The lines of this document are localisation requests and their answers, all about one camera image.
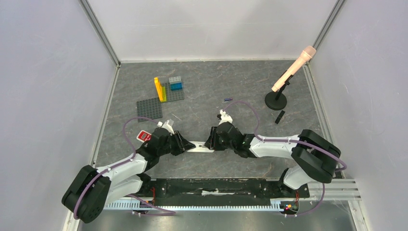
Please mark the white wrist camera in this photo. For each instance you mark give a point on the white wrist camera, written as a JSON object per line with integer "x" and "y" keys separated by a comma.
{"x": 224, "y": 117}
{"x": 168, "y": 125}

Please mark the red white small device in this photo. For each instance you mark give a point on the red white small device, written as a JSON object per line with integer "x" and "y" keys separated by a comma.
{"x": 143, "y": 136}

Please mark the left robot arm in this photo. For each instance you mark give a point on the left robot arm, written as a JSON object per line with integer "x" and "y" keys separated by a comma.
{"x": 94, "y": 188}

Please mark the white cable duct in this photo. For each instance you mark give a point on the white cable duct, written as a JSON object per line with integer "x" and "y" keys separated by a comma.
{"x": 274, "y": 207}

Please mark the grey baseplate with bricks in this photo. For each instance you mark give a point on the grey baseplate with bricks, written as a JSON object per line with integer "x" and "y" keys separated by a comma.
{"x": 173, "y": 96}

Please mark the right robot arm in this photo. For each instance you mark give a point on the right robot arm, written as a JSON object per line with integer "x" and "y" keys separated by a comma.
{"x": 316, "y": 158}

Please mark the white remote control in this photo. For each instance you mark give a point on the white remote control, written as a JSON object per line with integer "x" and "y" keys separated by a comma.
{"x": 199, "y": 148}

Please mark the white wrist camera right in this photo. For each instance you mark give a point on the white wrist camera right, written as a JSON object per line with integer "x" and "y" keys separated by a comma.
{"x": 224, "y": 117}

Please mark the grey brick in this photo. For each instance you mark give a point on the grey brick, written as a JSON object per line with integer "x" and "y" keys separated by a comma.
{"x": 174, "y": 80}

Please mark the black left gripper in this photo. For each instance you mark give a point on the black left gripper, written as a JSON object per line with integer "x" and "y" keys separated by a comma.
{"x": 182, "y": 144}

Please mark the yellow brick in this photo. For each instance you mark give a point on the yellow brick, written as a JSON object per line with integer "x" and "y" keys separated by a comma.
{"x": 158, "y": 87}

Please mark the blue brick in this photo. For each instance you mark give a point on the blue brick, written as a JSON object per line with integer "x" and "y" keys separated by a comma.
{"x": 176, "y": 86}

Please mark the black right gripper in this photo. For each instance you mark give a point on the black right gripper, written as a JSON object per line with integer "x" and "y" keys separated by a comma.
{"x": 217, "y": 139}

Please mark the small black block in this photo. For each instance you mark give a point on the small black block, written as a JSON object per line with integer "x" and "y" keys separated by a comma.
{"x": 279, "y": 117}

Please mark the aluminium frame rail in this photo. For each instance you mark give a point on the aluminium frame rail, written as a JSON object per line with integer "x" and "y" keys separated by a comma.
{"x": 86, "y": 5}

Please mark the pink toy microphone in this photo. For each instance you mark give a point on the pink toy microphone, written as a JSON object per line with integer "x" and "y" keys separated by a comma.
{"x": 305, "y": 56}

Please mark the green brick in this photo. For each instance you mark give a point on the green brick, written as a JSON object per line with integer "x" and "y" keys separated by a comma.
{"x": 164, "y": 98}

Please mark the dark grey brick baseplate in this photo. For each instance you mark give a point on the dark grey brick baseplate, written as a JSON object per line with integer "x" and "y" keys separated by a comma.
{"x": 149, "y": 108}

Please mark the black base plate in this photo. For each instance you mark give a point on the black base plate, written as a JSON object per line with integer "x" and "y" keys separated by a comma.
{"x": 218, "y": 192}

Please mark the black microphone stand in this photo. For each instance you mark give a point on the black microphone stand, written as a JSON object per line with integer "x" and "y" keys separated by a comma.
{"x": 277, "y": 100}

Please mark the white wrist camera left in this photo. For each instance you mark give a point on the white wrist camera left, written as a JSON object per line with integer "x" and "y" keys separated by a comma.
{"x": 168, "y": 125}

